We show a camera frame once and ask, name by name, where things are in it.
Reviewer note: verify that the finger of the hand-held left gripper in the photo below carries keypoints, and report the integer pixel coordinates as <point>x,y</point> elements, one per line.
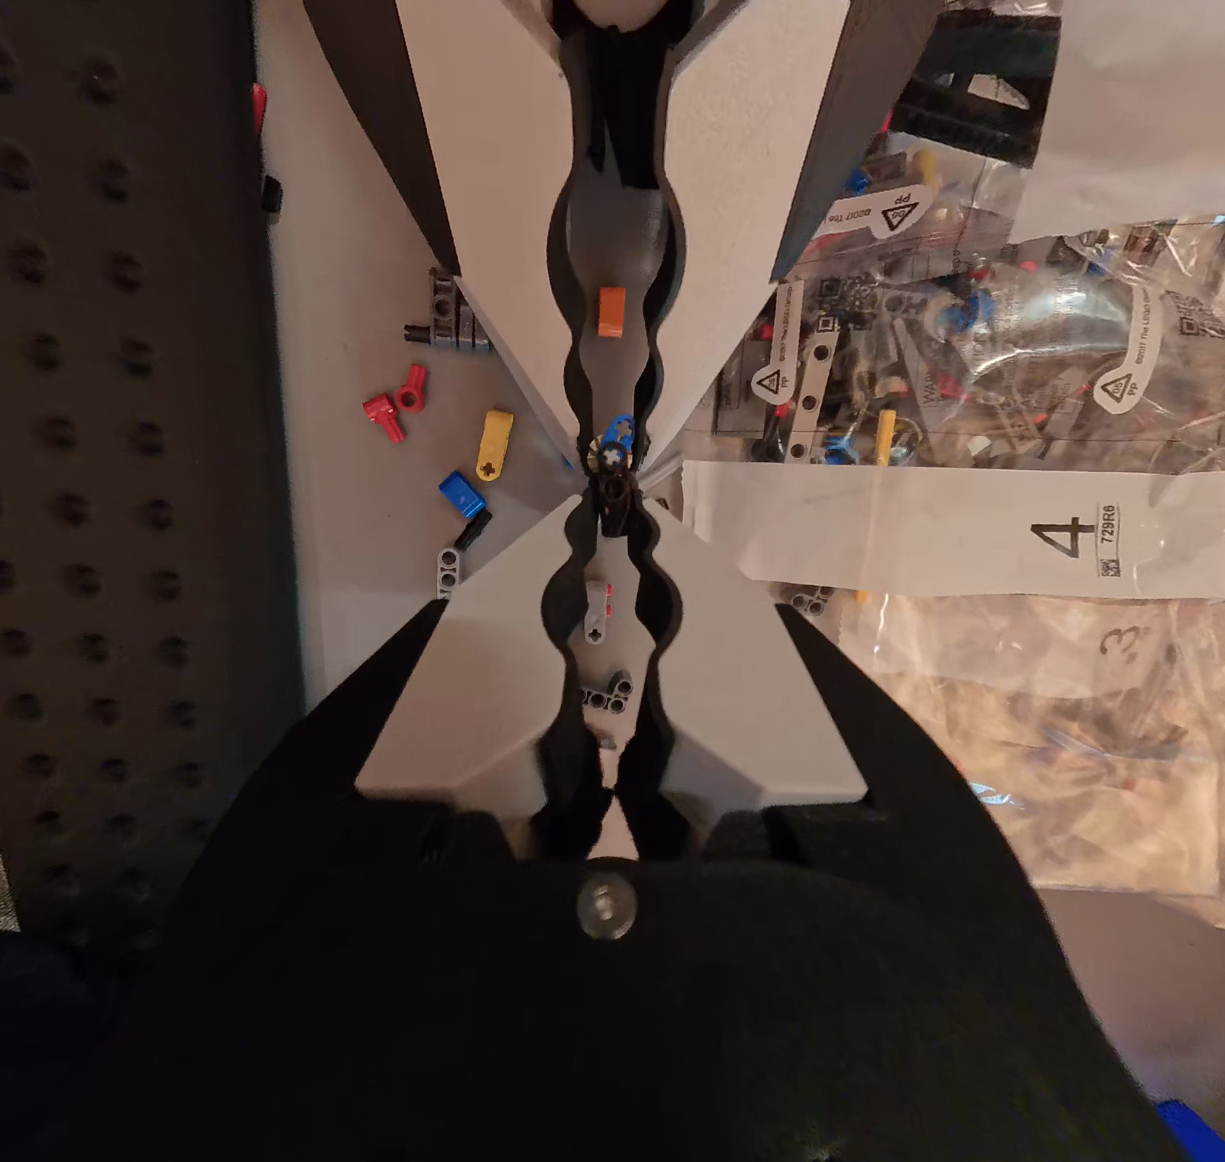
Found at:
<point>746,148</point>
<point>478,129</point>

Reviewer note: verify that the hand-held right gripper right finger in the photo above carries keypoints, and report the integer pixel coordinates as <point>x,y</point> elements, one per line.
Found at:
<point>756,693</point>

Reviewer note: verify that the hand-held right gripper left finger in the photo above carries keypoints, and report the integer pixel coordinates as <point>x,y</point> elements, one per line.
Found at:
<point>459,693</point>

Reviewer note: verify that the orange lego connector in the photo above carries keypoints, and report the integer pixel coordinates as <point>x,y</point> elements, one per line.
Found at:
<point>609,311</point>

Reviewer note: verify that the black lego gear frame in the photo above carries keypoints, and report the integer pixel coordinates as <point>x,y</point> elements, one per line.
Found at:
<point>612,492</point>

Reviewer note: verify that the yellow lego pin connector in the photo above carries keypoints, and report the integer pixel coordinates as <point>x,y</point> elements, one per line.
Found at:
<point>494,444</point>

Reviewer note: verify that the small red lego piece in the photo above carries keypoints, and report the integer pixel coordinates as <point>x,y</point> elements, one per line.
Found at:
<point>258,108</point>

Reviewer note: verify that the small black lego piece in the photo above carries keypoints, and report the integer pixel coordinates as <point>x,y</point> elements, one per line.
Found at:
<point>272,194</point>

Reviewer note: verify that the grey lego connector assembly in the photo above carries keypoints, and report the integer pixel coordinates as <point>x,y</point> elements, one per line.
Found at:
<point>444,320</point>

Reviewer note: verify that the blue curved lego tile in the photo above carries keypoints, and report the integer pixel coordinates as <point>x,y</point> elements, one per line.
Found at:
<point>462,494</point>

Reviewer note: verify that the clear lego parts bag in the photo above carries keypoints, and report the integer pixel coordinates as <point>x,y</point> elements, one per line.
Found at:
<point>1129,81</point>
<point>909,531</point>
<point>1052,732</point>

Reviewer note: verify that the red lego connector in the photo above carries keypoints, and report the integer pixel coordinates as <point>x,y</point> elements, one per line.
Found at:
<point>412,387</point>
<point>386,414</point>

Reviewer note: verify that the light grey five-hole beam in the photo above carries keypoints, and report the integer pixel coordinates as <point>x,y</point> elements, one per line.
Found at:
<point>447,569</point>

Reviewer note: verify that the white connector red pin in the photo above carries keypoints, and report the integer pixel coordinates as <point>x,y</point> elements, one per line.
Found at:
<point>597,611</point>

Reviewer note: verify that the black dimpled mat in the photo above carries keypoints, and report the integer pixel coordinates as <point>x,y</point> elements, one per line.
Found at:
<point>124,416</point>

